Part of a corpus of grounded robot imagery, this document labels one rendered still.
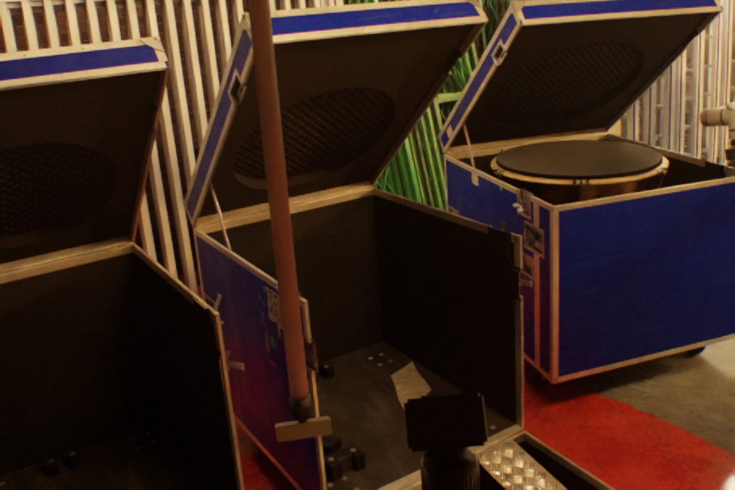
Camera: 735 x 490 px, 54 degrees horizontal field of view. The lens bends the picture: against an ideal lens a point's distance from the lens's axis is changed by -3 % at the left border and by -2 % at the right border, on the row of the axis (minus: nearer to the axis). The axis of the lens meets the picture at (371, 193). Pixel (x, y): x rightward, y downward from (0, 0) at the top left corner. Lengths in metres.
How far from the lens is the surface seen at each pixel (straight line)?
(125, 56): 2.21
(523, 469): 2.88
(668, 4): 3.58
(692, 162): 3.95
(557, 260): 3.14
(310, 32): 2.29
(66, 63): 2.17
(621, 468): 3.17
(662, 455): 3.27
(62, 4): 3.86
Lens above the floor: 1.82
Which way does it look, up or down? 15 degrees down
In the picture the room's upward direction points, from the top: 4 degrees counter-clockwise
